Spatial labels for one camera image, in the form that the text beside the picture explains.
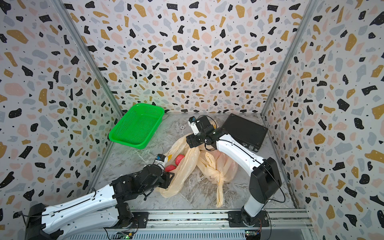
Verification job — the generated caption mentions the red apple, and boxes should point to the red apple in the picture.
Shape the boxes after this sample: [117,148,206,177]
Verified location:
[165,165,177,172]
[175,155,185,166]

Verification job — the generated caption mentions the beige plastic bag with apples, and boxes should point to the beige plastic bag with apples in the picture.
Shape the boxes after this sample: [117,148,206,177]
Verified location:
[157,135,200,198]

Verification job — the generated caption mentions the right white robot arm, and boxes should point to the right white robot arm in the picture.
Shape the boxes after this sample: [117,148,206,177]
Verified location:
[186,114,282,226]

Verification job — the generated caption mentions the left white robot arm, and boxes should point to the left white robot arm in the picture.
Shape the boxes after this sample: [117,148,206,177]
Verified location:
[25,164,175,240]

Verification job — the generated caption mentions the black flat box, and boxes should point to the black flat box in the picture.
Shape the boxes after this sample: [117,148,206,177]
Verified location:
[221,114,268,153]

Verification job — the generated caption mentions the green plastic mesh basket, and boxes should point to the green plastic mesh basket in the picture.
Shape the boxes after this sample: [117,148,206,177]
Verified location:
[109,103,165,150]

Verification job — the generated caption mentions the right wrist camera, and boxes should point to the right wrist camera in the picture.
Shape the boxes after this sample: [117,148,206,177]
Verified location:
[188,117,201,136]

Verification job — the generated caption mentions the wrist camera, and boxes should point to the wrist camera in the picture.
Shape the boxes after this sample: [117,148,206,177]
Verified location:
[153,154,167,167]
[188,117,201,136]

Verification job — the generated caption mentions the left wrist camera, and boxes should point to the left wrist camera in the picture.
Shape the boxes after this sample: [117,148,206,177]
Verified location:
[153,154,167,167]

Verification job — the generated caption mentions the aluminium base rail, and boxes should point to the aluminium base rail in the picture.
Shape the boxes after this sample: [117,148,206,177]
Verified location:
[70,209,317,240]

